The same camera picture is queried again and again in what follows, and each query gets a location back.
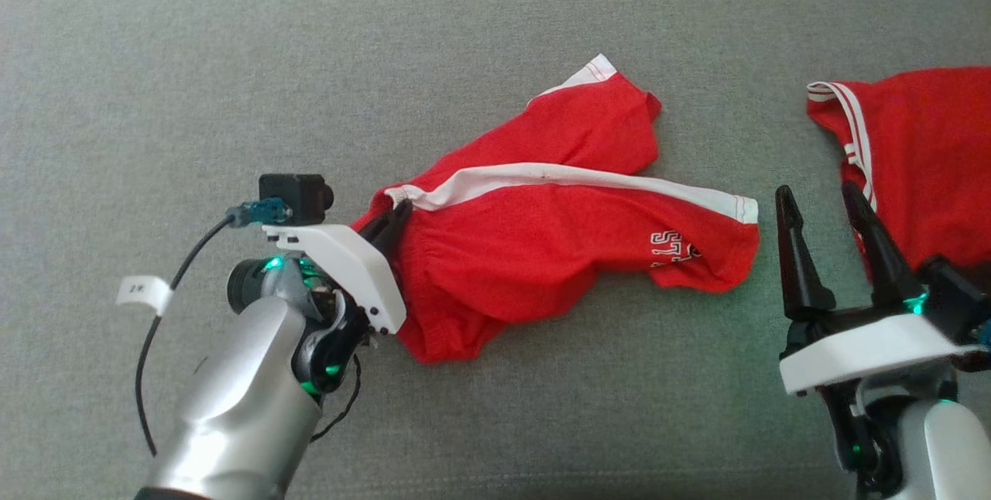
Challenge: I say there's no white left cable tag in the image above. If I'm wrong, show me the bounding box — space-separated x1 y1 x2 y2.
116 276 173 317

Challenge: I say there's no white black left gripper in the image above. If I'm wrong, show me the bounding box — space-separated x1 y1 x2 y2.
263 200 414 397

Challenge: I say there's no red shirt white striped collar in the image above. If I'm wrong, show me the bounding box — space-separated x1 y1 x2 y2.
807 67 991 286

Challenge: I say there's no large grey sofa seat cushion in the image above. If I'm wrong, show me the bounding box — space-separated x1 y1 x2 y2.
0 0 991 500

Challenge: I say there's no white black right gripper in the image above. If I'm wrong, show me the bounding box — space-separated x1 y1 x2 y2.
775 181 991 478

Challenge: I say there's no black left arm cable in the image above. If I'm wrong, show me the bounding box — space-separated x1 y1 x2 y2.
135 215 237 458

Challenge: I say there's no red shorts white side stripe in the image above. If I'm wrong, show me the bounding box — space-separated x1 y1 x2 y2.
352 54 760 365

